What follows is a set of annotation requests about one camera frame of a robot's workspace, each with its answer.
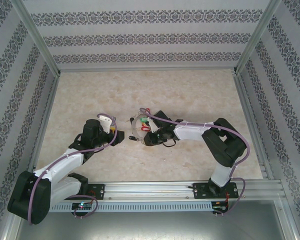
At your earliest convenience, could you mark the aluminium frame post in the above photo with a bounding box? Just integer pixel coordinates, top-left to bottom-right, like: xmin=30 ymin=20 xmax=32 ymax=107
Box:
xmin=9 ymin=0 xmax=63 ymax=76
xmin=233 ymin=0 xmax=283 ymax=75

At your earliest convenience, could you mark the slotted grey cable duct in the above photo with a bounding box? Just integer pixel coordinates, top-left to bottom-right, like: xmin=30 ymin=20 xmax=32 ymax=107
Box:
xmin=23 ymin=201 xmax=214 ymax=213

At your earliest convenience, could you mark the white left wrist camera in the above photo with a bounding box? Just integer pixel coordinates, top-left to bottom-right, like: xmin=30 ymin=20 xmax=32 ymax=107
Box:
xmin=97 ymin=113 xmax=116 ymax=133

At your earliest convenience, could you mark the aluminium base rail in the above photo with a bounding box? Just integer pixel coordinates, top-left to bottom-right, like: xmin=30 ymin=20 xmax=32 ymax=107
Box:
xmin=14 ymin=181 xmax=283 ymax=201

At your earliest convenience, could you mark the thin black cable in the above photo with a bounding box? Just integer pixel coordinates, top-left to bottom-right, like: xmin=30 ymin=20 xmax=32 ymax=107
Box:
xmin=161 ymin=139 xmax=178 ymax=149

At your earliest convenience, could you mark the aluminium side rail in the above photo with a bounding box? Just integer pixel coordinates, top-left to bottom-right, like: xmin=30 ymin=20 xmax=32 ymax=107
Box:
xmin=233 ymin=71 xmax=270 ymax=180
xmin=27 ymin=73 xmax=62 ymax=181

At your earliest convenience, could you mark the grey metal shelf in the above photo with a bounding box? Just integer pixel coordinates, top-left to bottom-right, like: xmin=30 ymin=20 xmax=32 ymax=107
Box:
xmin=14 ymin=211 xmax=291 ymax=240

